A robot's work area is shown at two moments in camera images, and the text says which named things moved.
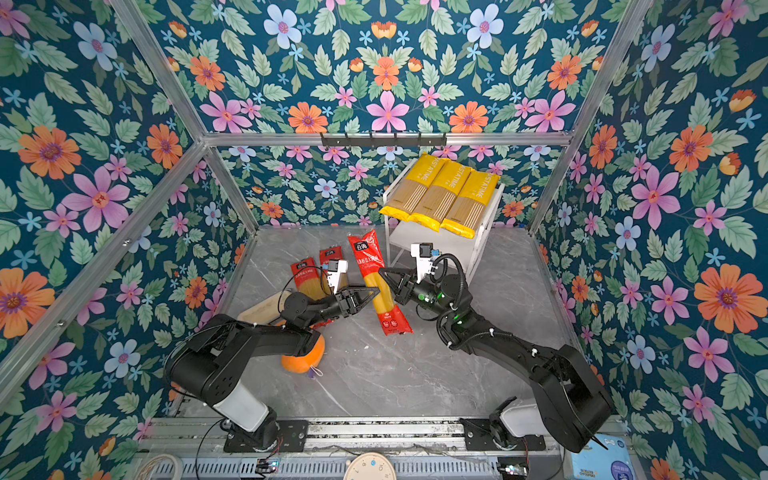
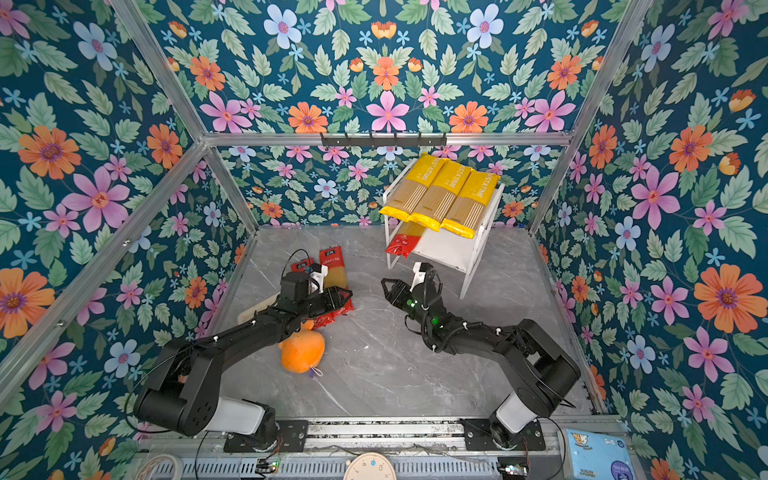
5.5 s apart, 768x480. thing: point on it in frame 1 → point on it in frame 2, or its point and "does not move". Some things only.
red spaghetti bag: x=334 y=253 does not move
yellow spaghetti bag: x=477 y=191 does not move
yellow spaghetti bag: x=437 y=199 does not move
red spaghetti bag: x=369 y=255 → x=406 y=239
